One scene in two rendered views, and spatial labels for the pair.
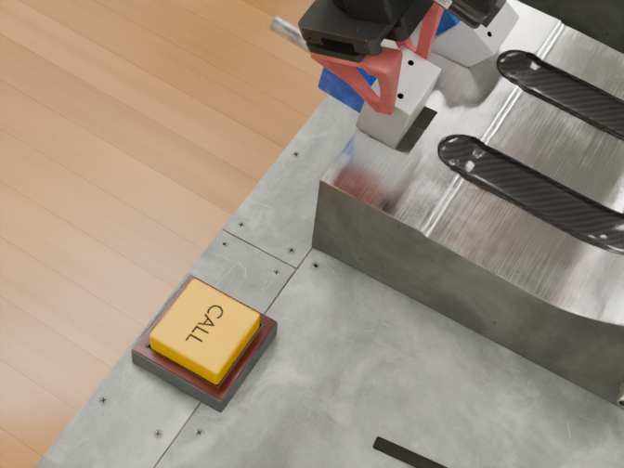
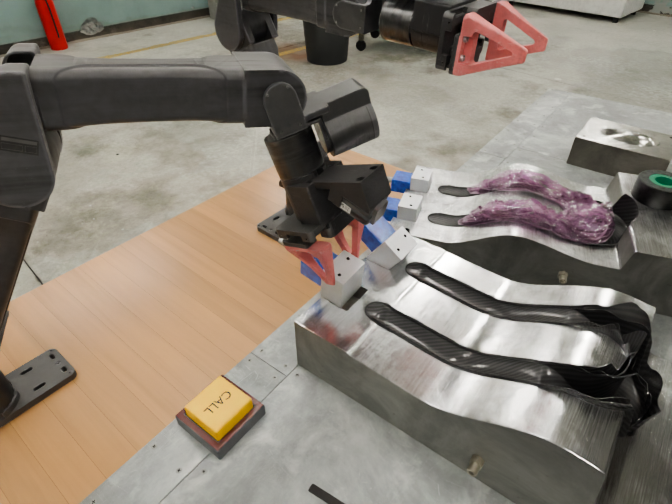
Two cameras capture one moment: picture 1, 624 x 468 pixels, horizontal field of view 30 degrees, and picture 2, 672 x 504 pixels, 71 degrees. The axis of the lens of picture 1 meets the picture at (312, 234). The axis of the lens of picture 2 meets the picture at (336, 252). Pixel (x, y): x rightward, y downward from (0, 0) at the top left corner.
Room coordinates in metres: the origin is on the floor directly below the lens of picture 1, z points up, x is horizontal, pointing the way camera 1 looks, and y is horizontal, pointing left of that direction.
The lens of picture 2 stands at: (0.13, -0.15, 1.35)
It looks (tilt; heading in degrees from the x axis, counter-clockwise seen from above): 39 degrees down; 13
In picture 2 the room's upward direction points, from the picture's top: straight up
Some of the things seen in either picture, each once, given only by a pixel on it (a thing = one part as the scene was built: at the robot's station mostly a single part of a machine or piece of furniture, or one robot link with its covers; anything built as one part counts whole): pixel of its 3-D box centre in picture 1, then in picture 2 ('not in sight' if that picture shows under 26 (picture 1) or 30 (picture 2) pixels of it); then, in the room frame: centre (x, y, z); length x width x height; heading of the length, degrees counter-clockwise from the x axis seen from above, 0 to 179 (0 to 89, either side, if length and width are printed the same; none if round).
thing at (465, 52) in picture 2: not in sight; (492, 45); (0.74, -0.20, 1.19); 0.09 x 0.07 x 0.07; 63
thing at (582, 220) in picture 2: not in sight; (539, 200); (0.90, -0.35, 0.90); 0.26 x 0.18 x 0.08; 83
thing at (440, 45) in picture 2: not in sight; (446, 30); (0.78, -0.14, 1.20); 0.10 x 0.07 x 0.07; 153
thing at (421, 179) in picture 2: not in sight; (398, 181); (0.99, -0.09, 0.86); 0.13 x 0.05 x 0.05; 83
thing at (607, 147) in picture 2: not in sight; (622, 150); (1.29, -0.59, 0.84); 0.20 x 0.15 x 0.07; 66
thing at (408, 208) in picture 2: not in sight; (384, 208); (0.88, -0.07, 0.86); 0.13 x 0.05 x 0.05; 83
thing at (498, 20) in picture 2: not in sight; (505, 38); (0.77, -0.22, 1.19); 0.09 x 0.07 x 0.07; 63
